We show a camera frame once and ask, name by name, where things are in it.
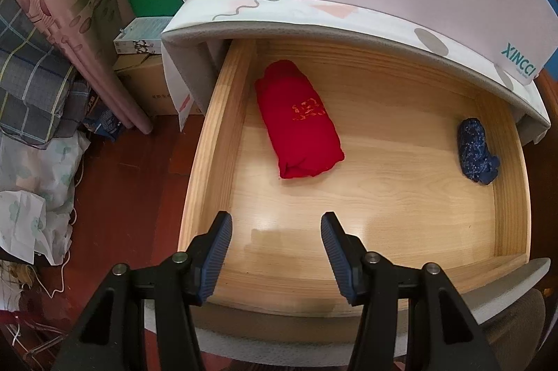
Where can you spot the wooden drawer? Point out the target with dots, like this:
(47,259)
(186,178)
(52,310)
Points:
(392,201)

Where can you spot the grey plaid cloth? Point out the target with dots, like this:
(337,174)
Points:
(30,70)

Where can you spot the navy speckled underwear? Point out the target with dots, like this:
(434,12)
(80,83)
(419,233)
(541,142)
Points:
(473,148)

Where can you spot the red underwear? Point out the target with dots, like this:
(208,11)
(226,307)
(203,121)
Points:
(296,126)

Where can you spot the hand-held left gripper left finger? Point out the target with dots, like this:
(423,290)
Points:
(216,257)

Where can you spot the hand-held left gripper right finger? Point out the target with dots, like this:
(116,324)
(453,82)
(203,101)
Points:
(340,262)

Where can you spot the blue packet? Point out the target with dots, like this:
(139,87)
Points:
(104,124)

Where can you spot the pink printed curtain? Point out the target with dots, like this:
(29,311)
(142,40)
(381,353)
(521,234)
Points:
(65,4)

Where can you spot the small pale blue box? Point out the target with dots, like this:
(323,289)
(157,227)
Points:
(139,35)

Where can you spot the white floral cloth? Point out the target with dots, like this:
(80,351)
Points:
(39,187)

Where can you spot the brown cardboard box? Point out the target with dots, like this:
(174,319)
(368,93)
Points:
(144,83)

